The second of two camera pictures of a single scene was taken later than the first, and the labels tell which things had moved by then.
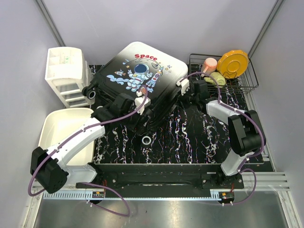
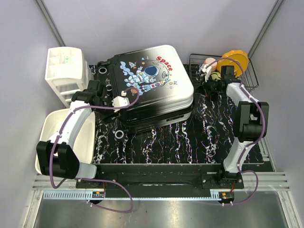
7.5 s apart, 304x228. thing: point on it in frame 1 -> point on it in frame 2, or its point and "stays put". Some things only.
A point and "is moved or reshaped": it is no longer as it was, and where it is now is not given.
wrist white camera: x=184 y=84 -> x=205 y=72
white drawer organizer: x=68 y=72 stays put
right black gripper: x=186 y=106 -> x=205 y=85
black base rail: x=162 y=177 stays put
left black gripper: x=137 y=125 -> x=110 y=114
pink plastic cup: x=209 y=66 stays put
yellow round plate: x=232 y=63 stays put
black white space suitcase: x=151 y=77 is moved or reshaped
